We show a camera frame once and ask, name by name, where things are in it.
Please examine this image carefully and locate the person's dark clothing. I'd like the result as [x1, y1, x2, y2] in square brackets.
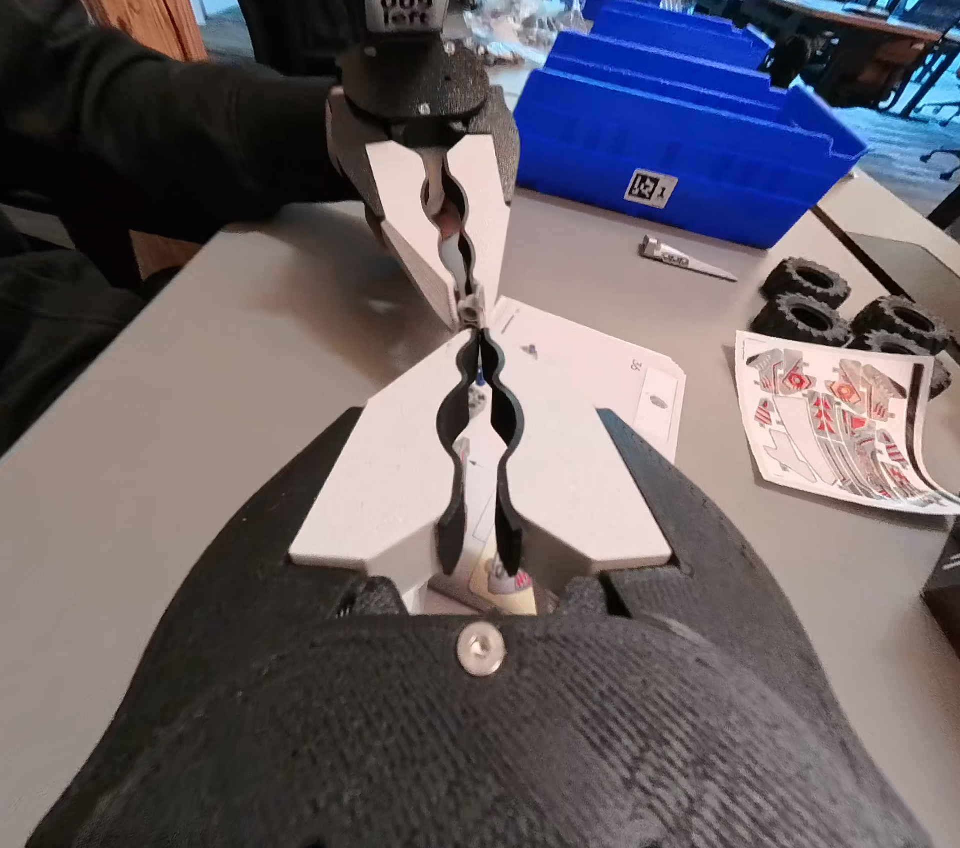
[0, 203, 151, 455]

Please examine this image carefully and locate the background wooden table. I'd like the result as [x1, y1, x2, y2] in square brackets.
[737, 0, 948, 115]

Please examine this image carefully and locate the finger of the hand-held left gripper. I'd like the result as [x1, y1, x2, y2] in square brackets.
[366, 140, 475, 333]
[444, 137, 513, 307]

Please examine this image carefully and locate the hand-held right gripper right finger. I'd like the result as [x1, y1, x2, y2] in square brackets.
[478, 329, 675, 591]

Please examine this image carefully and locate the large blue storage bin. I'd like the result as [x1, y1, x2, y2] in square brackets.
[513, 29, 870, 251]

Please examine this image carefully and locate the dark box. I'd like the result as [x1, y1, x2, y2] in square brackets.
[921, 524, 960, 640]

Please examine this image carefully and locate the white instruction booklet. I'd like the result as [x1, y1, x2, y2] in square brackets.
[418, 296, 688, 618]

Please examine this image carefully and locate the person's left forearm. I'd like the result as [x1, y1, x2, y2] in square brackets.
[0, 0, 363, 243]

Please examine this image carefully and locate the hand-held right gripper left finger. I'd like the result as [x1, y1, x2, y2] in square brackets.
[287, 329, 481, 595]

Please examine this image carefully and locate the toy sticker sheet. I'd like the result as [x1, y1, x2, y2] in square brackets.
[733, 329, 960, 516]

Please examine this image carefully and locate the grey wedge brick separator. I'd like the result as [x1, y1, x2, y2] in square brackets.
[637, 233, 741, 283]

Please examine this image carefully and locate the office chair base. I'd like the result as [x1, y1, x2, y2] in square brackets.
[918, 141, 960, 183]

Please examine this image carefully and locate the grey toy brick assembly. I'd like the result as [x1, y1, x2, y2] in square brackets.
[457, 295, 490, 415]

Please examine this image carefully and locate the grey side table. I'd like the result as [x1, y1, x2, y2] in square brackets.
[812, 167, 960, 310]

